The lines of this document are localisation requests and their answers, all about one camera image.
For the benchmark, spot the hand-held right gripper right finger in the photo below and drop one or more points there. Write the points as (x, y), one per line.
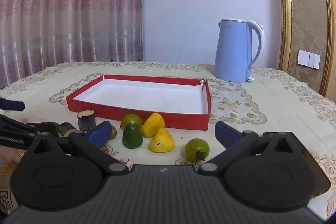
(226, 134)

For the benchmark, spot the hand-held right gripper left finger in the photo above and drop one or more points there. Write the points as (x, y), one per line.
(99, 134)

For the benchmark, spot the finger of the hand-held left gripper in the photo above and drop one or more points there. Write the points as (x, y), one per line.
(13, 105)
(18, 132)

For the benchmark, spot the brown longan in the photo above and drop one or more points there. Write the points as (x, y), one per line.
(113, 132)

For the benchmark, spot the green cucumber end piece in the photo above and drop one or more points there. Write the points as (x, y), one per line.
(132, 137)

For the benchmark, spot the green tomato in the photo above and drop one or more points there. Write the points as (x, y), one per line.
(195, 148)
(131, 119)

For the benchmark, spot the yellow pepper piece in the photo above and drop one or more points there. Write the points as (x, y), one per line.
(153, 124)
(161, 142)

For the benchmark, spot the red cardboard box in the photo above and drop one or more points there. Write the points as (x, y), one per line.
(147, 98)

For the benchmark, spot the blue electric kettle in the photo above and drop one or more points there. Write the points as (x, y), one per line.
(232, 53)

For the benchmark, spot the pink patterned curtain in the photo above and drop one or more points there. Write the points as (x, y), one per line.
(65, 16)

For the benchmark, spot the wooden chair back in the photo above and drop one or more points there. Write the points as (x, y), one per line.
(307, 16)

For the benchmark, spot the white wall switch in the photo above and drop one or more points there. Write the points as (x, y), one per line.
(308, 59)

